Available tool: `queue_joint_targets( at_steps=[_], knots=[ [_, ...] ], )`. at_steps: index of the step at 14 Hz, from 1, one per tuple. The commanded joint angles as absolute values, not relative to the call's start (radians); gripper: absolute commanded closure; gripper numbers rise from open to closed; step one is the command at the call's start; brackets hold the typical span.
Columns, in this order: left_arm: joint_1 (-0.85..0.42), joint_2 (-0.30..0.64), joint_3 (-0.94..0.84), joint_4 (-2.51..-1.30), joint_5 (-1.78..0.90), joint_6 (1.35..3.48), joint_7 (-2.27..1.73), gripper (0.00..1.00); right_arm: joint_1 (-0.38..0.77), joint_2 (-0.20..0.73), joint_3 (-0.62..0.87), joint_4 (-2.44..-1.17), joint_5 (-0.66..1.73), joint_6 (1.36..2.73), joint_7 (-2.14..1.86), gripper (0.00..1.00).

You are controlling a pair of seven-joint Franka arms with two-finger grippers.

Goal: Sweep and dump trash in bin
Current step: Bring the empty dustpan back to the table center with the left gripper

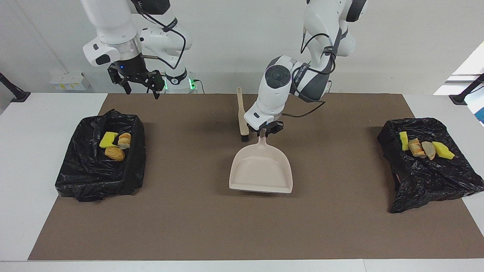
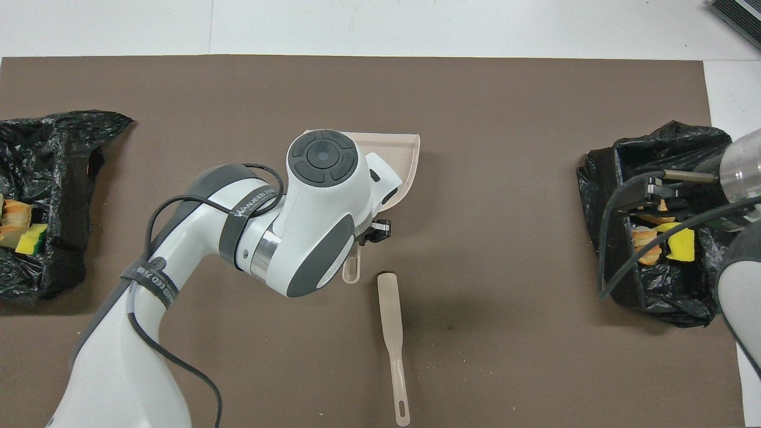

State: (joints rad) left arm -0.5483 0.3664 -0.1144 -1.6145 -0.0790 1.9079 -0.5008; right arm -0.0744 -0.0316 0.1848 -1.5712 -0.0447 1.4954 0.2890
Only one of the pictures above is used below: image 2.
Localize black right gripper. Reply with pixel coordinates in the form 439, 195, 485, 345
609, 168, 721, 218

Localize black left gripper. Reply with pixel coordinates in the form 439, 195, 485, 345
357, 219, 393, 246

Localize brown sponge chunk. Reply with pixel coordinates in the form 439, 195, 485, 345
637, 199, 677, 225

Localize pale orange layered sponge chunk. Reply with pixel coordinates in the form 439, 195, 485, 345
631, 228, 662, 266

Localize notched yellow sponge piece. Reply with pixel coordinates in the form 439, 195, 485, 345
654, 222, 696, 263

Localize beige plastic dustpan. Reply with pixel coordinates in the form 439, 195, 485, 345
303, 130, 422, 285

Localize beige hand brush black bristles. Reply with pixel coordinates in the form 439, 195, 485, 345
377, 272, 411, 427

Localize black plastic bin bag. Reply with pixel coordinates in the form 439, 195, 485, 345
576, 121, 761, 328
0, 110, 134, 305

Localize brown table mat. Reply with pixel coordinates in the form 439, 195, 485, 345
0, 55, 747, 428

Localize dark ribbed metal object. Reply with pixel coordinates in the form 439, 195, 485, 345
707, 0, 761, 51

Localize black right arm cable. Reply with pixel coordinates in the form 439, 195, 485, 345
598, 171, 761, 300

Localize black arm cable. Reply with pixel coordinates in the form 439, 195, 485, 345
598, 171, 761, 300
127, 162, 286, 428

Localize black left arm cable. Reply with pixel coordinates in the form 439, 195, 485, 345
127, 162, 286, 428

